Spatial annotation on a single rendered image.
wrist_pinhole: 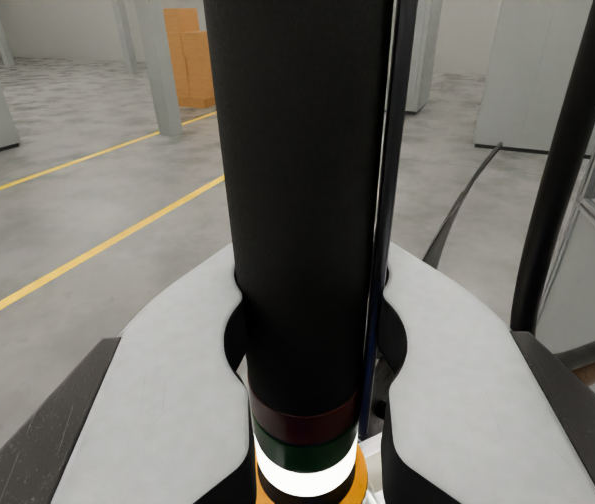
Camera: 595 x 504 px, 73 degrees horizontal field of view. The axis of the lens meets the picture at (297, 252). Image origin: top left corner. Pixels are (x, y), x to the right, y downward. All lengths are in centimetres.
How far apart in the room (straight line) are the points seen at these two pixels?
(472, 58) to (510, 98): 673
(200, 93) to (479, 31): 717
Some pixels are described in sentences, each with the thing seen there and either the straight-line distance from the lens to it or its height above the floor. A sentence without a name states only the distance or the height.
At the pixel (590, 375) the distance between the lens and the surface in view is 27.
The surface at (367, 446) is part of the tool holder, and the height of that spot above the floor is 137.
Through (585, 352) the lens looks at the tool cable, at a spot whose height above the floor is 139.
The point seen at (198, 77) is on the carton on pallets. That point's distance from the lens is 823.
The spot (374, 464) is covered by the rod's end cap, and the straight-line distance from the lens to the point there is 19.
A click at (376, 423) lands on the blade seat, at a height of 120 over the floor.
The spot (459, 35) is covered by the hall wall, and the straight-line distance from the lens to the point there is 1221.
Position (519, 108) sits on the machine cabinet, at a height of 50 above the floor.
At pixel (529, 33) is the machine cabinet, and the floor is 126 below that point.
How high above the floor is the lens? 154
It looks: 31 degrees down
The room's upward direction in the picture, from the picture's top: 1 degrees counter-clockwise
